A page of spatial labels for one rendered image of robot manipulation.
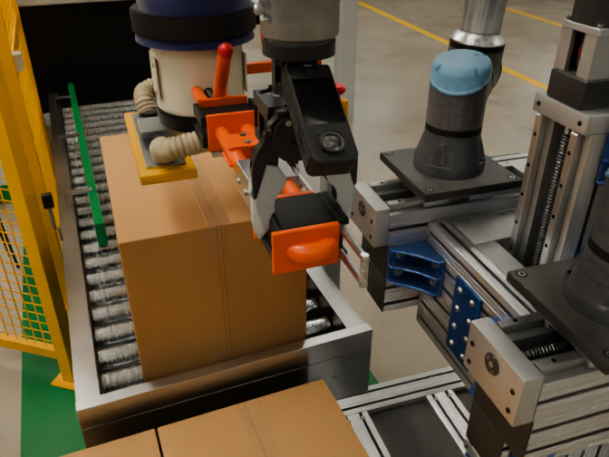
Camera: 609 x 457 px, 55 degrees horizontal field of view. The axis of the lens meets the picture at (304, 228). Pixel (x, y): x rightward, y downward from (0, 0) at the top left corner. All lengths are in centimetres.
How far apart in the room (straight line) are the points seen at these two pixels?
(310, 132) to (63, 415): 185
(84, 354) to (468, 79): 106
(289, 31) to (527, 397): 59
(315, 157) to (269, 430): 92
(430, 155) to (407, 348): 125
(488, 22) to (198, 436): 106
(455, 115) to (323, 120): 70
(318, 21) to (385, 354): 189
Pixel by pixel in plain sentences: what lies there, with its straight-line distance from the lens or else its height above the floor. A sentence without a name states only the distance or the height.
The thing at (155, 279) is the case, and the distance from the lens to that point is 128.
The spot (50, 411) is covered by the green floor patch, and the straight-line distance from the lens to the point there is 229.
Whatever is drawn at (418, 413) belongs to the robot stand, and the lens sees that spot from 186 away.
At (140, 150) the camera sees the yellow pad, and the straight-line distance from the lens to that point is 117.
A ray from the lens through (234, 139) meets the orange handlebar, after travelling 86.
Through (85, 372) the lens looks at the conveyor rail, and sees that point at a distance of 149.
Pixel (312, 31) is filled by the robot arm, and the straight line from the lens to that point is 56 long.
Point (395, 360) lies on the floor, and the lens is 232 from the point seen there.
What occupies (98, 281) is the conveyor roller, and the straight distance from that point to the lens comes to 188.
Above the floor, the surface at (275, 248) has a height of 124.
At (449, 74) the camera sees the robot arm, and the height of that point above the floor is 125.
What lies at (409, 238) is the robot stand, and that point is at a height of 91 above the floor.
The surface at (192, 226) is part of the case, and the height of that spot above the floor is 95.
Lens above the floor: 157
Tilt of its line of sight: 31 degrees down
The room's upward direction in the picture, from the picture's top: straight up
